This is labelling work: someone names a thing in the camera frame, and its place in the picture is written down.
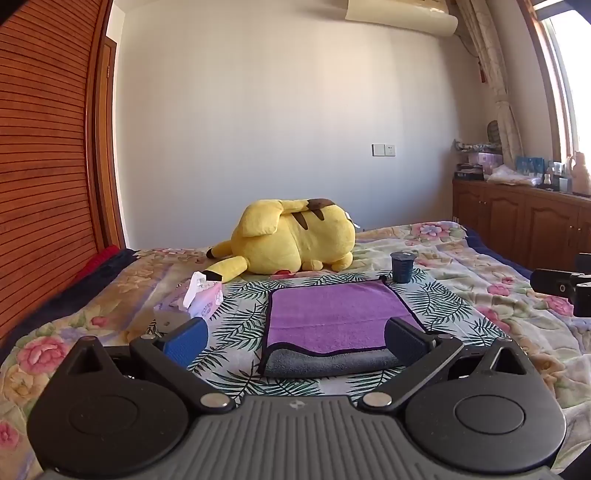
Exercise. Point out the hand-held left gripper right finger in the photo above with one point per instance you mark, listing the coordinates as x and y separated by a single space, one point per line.
402 339

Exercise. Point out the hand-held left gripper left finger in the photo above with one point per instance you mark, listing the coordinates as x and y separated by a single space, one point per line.
187 342

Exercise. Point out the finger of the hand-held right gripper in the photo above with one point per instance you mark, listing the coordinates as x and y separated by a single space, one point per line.
551 280

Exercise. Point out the purple and grey towel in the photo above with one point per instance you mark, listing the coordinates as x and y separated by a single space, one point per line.
332 314

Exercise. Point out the pink tissue pack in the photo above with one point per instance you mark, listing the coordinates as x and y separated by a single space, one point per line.
203 300

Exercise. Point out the leaf print cloth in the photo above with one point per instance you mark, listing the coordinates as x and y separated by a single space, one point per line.
240 304

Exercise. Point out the floral bed sheet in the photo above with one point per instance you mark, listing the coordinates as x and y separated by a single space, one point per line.
485 267

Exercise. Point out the dark blue cup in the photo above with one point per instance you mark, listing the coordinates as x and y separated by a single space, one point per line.
402 270

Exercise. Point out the wooden cabinet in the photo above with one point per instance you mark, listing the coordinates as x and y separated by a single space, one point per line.
521 217

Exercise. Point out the beige vase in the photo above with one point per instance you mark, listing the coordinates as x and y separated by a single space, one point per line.
579 173

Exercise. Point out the clear plastic bag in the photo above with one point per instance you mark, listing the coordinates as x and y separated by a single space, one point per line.
510 176

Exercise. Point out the blue box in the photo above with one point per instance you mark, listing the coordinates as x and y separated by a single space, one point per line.
530 165

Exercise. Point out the red cloth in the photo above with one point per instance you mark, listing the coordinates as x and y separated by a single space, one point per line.
99 263

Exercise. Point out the dark blue blanket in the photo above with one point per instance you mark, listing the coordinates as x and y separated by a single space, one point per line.
69 300

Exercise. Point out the stack of books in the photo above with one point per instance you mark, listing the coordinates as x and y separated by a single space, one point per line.
469 171

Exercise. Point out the floral storage box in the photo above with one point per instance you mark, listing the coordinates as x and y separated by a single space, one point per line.
485 159

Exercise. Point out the yellow plush toy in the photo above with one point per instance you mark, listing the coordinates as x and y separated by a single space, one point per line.
295 235

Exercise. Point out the beige patterned curtain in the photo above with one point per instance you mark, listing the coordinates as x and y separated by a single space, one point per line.
501 110

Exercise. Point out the window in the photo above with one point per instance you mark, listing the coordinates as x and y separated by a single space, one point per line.
570 83

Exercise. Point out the slatted wooden wardrobe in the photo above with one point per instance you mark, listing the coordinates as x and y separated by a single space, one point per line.
41 161

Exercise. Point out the white air conditioner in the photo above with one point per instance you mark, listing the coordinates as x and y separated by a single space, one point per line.
401 14

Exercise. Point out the white wall socket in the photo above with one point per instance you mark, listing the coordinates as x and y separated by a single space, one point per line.
383 150

